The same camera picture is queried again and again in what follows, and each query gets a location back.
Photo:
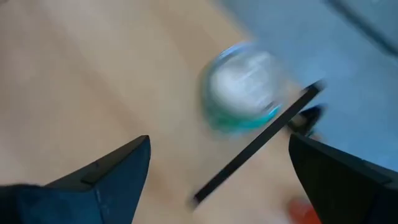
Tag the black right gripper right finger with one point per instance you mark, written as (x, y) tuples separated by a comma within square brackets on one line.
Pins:
[(351, 189)]

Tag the green Sprite can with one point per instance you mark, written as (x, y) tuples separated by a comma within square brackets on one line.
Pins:
[(242, 84)]

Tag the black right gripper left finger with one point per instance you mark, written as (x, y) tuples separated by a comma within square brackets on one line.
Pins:
[(102, 189)]

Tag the orange red Fanta can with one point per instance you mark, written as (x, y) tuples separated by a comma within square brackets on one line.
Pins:
[(303, 214)]

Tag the wooden shelf with black frame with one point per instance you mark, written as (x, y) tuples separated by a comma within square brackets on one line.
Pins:
[(258, 141)]

